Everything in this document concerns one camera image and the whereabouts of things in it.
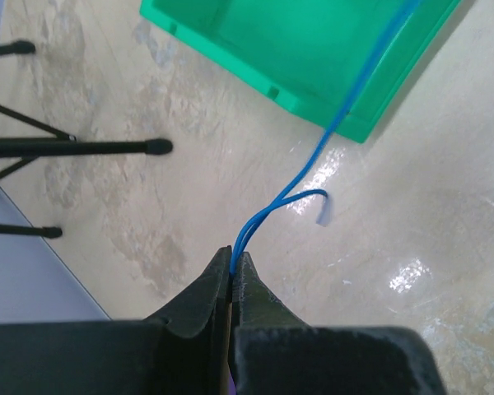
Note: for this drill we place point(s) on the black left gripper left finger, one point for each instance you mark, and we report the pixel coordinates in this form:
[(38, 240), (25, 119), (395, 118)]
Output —
[(195, 333)]

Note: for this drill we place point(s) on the left green plastic bin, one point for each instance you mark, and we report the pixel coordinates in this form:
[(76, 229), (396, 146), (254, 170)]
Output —
[(316, 59)]

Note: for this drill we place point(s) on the black music stand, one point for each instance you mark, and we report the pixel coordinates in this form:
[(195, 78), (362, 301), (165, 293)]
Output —
[(64, 144)]

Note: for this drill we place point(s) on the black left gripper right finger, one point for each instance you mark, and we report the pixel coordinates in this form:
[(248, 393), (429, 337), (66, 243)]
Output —
[(267, 352)]

